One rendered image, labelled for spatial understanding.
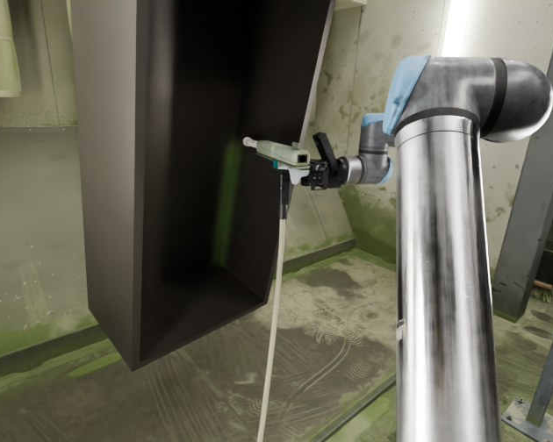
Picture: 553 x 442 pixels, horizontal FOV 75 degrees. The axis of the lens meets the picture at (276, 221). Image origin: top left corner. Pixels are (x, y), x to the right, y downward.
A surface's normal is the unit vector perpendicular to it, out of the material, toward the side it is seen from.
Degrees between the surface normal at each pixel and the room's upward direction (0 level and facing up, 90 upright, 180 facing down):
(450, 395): 55
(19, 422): 0
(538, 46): 90
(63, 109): 90
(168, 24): 102
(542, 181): 90
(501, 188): 90
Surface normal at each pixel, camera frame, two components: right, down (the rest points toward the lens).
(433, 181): -0.44, -0.33
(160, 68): 0.70, 0.44
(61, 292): 0.56, -0.29
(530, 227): -0.76, 0.18
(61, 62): 0.65, 0.27
